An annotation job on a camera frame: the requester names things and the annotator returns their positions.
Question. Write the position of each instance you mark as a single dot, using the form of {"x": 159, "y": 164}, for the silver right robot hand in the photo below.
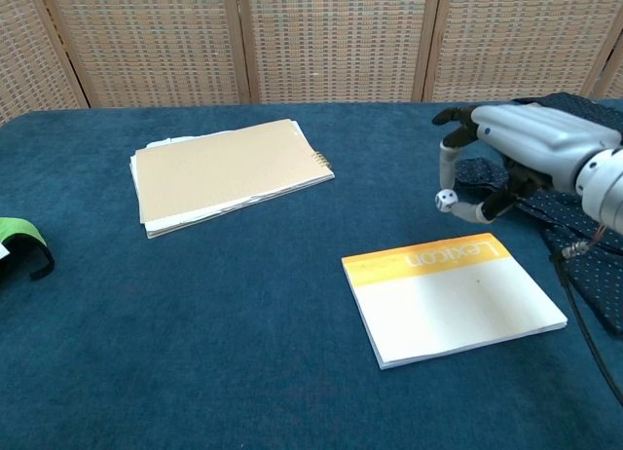
{"x": 530, "y": 138}

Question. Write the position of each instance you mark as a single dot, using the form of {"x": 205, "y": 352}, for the small white die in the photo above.
{"x": 445, "y": 199}

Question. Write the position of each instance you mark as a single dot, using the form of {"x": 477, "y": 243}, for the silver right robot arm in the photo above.
{"x": 603, "y": 182}

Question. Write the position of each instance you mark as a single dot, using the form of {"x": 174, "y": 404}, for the dark dotted fabric garment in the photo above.
{"x": 584, "y": 255}

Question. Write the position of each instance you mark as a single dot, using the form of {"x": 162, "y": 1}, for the white yellow Lexicon notepad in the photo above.
{"x": 452, "y": 313}

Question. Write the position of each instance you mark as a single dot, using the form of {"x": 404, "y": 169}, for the woven wooden folding screen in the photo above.
{"x": 311, "y": 41}

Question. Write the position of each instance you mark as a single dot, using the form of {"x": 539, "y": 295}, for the brown spiral notebook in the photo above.
{"x": 224, "y": 172}

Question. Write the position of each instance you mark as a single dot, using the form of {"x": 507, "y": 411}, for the blue table cloth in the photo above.
{"x": 194, "y": 323}

